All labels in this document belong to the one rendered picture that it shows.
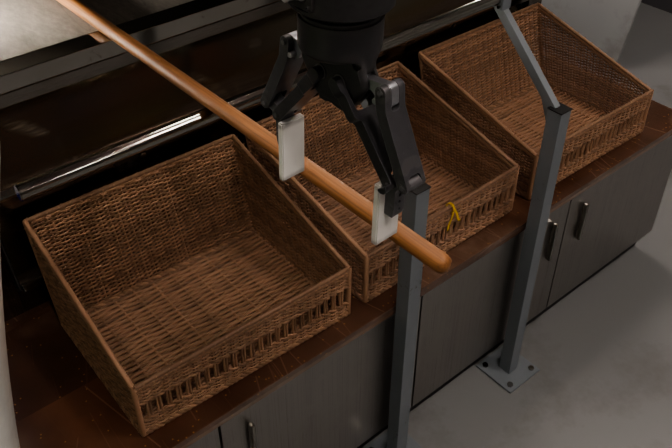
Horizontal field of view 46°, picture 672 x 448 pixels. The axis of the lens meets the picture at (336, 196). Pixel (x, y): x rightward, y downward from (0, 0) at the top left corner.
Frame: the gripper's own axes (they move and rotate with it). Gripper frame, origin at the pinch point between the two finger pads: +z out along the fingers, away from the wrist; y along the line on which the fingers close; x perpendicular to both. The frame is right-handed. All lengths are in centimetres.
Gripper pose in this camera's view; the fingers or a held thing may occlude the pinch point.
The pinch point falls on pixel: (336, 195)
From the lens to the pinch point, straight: 80.0
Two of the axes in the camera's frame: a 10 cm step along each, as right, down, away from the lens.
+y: 6.8, 4.6, -5.7
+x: 7.3, -4.0, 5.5
